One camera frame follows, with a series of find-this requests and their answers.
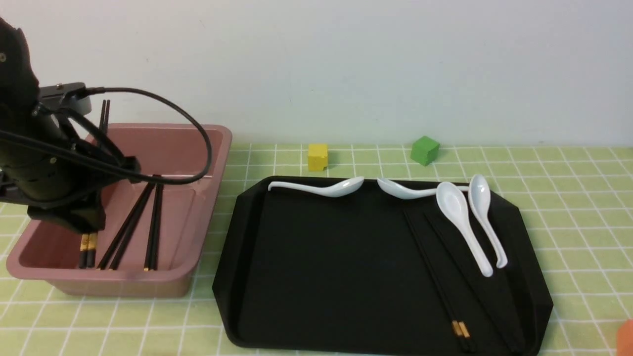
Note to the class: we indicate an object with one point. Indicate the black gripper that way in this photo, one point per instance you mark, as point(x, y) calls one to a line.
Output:
point(53, 188)

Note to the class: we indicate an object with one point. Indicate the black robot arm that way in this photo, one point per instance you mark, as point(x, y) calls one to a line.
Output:
point(19, 85)

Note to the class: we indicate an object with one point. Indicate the pink rectangular plastic bin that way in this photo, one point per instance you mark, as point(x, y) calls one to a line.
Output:
point(50, 253)

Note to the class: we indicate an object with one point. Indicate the black chopstick in bin left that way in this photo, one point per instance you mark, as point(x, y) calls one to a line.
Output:
point(138, 206)

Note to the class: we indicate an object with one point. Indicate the black chopstick in bin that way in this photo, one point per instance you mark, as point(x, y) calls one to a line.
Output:
point(157, 227)
point(153, 227)
point(138, 206)
point(116, 260)

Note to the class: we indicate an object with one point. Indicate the black chopstick in bin right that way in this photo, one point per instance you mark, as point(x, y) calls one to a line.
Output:
point(157, 227)

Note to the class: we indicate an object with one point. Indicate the yellow wooden cube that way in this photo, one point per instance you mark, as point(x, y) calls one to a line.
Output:
point(317, 157)

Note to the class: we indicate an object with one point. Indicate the white spoon far left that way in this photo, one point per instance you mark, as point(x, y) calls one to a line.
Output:
point(337, 190)

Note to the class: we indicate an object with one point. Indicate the black serving tray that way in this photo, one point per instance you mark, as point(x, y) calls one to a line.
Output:
point(302, 271)

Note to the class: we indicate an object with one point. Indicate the white spoon upper middle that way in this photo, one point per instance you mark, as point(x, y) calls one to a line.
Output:
point(403, 193)

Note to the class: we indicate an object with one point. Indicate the green wooden cube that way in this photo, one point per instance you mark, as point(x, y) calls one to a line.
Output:
point(425, 150)

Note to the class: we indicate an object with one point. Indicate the white spoon large front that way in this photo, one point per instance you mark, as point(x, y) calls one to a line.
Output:
point(452, 203)

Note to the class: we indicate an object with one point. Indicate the white spoon far right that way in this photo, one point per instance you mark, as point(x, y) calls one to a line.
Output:
point(479, 196)

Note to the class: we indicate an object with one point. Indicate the black chopstick tray right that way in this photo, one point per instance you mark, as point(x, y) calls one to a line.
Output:
point(492, 293)

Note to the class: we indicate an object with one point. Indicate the orange object at corner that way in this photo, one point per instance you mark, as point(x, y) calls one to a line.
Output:
point(624, 339)

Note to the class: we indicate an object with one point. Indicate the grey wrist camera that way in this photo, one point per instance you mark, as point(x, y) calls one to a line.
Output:
point(73, 95)

